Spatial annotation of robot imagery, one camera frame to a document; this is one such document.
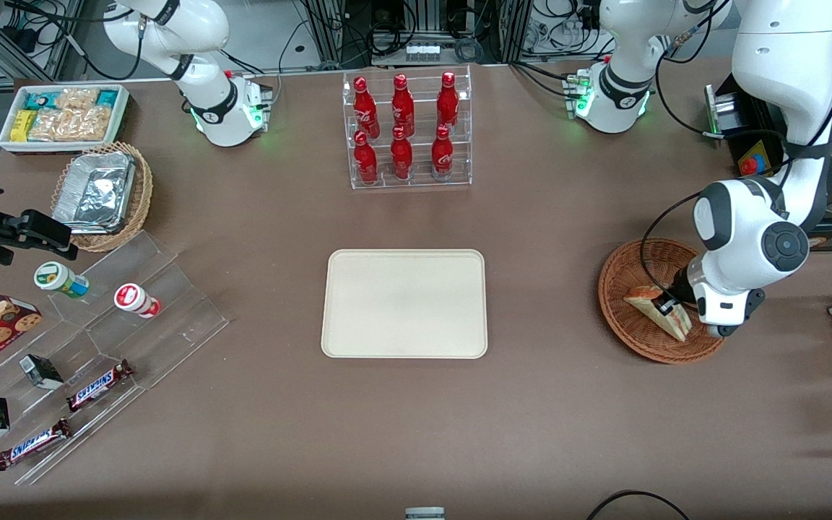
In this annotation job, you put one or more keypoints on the cream plastic tray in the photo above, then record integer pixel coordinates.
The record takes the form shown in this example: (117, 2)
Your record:
(401, 303)

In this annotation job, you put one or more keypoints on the light wicker basket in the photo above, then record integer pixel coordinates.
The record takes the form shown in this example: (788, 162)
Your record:
(143, 195)

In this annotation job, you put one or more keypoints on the yellow snack pack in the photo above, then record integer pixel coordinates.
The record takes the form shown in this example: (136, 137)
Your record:
(22, 126)

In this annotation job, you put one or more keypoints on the snickers bar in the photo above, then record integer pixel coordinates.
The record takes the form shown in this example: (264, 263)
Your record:
(98, 385)
(33, 444)

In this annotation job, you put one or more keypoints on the green lid yogurt cup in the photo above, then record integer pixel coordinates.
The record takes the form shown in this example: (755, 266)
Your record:
(55, 278)

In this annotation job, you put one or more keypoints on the white power strip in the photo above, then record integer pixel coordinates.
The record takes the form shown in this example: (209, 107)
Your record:
(422, 52)

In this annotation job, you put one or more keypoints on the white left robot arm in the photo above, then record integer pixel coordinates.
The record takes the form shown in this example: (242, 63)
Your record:
(784, 72)

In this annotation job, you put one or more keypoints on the brown round wicker basket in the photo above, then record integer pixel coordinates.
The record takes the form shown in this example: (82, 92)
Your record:
(625, 332)

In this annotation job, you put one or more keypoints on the grey device at table edge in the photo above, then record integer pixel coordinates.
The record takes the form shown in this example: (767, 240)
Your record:
(425, 514)

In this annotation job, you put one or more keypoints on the clear cracker bag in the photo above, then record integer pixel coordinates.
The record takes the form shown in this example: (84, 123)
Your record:
(76, 100)
(73, 124)

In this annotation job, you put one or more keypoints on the clear acrylic bottle rack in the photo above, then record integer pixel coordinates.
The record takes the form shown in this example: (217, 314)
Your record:
(419, 170)

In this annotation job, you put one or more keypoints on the red cola bottle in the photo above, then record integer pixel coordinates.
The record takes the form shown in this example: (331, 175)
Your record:
(448, 102)
(402, 107)
(365, 160)
(443, 154)
(365, 108)
(401, 157)

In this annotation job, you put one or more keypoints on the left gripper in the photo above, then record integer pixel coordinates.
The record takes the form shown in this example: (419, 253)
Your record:
(678, 295)

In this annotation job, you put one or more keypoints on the triangular sandwich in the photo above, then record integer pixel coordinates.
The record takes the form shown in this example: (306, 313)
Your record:
(676, 327)

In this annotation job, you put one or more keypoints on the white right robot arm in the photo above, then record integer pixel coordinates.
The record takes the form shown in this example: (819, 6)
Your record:
(206, 108)

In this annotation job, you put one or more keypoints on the white rectangular snack bin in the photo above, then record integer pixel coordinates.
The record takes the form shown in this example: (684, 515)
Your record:
(6, 141)

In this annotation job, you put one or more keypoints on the aluminium foil containers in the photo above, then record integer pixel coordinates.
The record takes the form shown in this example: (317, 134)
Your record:
(94, 193)

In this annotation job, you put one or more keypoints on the red round knob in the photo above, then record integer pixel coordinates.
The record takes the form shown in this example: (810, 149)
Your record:
(750, 166)

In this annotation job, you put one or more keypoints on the black food warmer case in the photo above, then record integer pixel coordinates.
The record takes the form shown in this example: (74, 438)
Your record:
(744, 123)

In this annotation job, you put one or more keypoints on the teal snack pack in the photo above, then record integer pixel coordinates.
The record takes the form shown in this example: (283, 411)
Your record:
(107, 97)
(39, 100)

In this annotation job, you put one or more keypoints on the clear acrylic stepped display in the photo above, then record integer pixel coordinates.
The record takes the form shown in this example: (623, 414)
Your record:
(170, 318)

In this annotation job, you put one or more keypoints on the red lid yogurt cup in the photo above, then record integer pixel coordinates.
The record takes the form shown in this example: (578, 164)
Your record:
(134, 299)

